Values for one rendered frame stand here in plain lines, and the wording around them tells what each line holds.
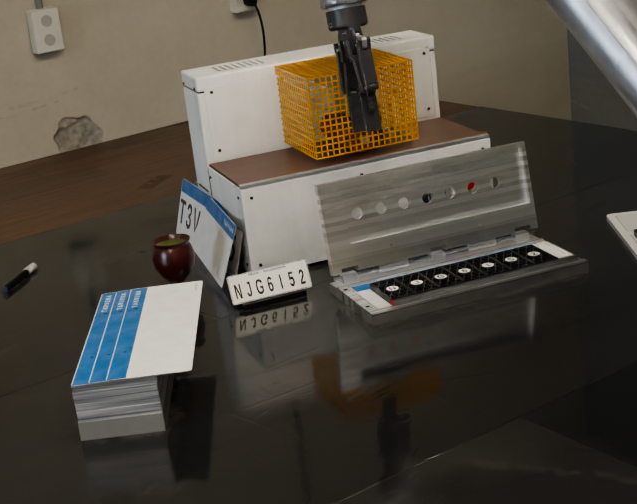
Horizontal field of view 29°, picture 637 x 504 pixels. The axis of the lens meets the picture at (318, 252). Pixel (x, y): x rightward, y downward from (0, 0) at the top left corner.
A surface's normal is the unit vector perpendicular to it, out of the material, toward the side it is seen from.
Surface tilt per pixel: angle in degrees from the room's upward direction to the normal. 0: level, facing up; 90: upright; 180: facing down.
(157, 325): 0
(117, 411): 90
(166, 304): 0
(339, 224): 79
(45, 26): 90
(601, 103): 90
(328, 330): 0
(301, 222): 90
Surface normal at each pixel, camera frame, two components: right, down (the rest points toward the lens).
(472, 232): 0.32, 0.07
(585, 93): -0.81, 0.27
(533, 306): -0.11, -0.94
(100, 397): 0.04, 0.32
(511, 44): 0.58, 0.20
